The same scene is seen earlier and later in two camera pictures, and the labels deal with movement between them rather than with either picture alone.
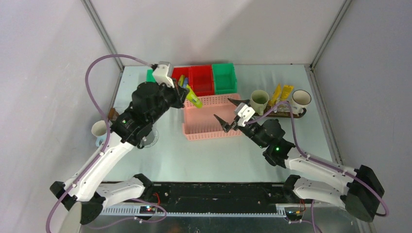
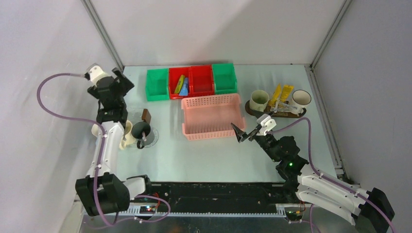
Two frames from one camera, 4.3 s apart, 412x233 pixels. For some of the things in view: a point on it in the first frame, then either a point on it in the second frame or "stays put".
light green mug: [259, 99] stays put
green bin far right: [225, 80] stays put
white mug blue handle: [99, 130] stays put
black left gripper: [180, 95] to [125, 85]
